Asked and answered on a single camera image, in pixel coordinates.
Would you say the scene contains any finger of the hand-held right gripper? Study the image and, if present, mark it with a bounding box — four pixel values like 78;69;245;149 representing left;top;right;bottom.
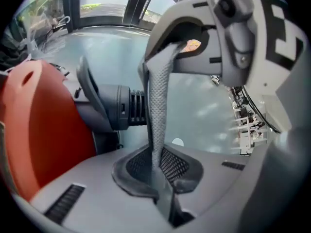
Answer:
145;0;217;58

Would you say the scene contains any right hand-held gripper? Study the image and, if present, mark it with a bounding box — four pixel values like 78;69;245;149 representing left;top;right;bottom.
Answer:
173;0;311;131

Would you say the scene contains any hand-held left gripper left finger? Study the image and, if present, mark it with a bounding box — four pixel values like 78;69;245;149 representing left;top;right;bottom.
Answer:
30;146;171;233

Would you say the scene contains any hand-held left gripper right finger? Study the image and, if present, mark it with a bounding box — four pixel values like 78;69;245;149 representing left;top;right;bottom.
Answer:
161;129;311;233

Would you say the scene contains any red and grey vacuum cleaner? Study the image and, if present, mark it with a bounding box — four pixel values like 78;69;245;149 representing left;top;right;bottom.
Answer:
0;56;122;203

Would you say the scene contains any white metal rack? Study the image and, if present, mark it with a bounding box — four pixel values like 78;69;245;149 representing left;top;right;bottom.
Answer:
211;74;271;155

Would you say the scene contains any transparent umbrella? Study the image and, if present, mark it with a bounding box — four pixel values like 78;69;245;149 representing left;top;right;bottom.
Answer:
23;15;71;60

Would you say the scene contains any black ribbed hose connector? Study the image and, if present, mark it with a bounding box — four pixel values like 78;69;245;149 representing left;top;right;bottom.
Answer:
98;83;148;131

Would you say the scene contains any black window frame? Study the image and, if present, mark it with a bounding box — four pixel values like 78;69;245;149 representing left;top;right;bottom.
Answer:
62;0;157;32

